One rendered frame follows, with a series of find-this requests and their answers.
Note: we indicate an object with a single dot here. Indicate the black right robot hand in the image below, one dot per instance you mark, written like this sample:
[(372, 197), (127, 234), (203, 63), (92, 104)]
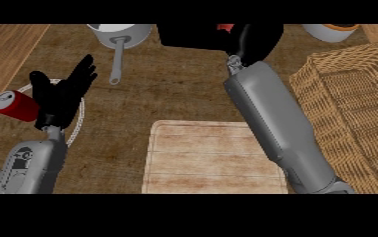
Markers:
[(259, 42)]

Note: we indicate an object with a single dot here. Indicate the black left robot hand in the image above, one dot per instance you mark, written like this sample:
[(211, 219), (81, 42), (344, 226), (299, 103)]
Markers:
[(61, 97)]

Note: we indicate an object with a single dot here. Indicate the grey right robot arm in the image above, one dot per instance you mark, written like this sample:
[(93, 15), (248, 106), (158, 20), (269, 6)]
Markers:
[(275, 121)]

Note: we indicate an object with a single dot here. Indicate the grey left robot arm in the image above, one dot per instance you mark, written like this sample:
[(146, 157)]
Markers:
[(34, 167)]

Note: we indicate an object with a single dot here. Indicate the red bell pepper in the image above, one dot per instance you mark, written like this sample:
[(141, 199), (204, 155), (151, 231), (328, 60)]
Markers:
[(225, 27)]

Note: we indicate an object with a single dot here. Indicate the brown wicker basket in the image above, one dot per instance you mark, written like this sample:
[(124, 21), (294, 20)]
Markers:
[(340, 107)]

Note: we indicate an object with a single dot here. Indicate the pale wooden cutting board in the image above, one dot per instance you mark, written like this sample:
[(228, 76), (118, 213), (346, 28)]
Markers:
[(211, 157)]

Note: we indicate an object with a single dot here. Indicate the white-rimmed round plate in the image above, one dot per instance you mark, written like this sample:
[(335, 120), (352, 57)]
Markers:
[(81, 114)]

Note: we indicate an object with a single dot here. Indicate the red can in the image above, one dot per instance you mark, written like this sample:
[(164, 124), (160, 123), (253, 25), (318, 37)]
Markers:
[(18, 107)]

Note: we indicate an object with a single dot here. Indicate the black rectangular appliance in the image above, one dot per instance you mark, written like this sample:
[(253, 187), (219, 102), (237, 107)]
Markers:
[(189, 34)]

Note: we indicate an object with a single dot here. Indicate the grey pot with orange contents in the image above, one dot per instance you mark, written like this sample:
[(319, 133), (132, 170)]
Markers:
[(327, 32)]

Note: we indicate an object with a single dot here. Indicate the brown woven table mat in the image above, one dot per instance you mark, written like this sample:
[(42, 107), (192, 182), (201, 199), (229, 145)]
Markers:
[(172, 91)]

